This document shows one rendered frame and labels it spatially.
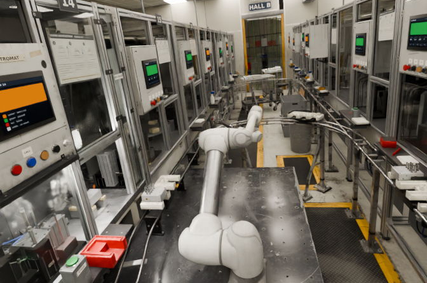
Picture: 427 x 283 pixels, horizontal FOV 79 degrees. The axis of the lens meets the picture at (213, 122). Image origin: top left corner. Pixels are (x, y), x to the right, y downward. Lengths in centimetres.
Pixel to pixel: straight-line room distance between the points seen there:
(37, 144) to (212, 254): 85
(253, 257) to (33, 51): 121
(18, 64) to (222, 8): 870
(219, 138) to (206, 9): 830
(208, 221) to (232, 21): 854
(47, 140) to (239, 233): 88
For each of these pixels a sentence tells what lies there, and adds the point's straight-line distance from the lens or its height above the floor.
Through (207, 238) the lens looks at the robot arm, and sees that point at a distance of 131.
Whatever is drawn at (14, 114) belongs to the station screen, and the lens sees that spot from 108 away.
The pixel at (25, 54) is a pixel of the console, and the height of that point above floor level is 179.
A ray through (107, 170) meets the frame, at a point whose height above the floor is 105.
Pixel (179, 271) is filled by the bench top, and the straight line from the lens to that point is 153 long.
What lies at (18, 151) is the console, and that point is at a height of 148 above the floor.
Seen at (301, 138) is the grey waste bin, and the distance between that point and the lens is 419.
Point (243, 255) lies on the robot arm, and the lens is 127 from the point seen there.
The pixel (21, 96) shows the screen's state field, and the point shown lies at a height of 165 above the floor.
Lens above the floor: 175
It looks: 16 degrees down
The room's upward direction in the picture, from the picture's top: 7 degrees counter-clockwise
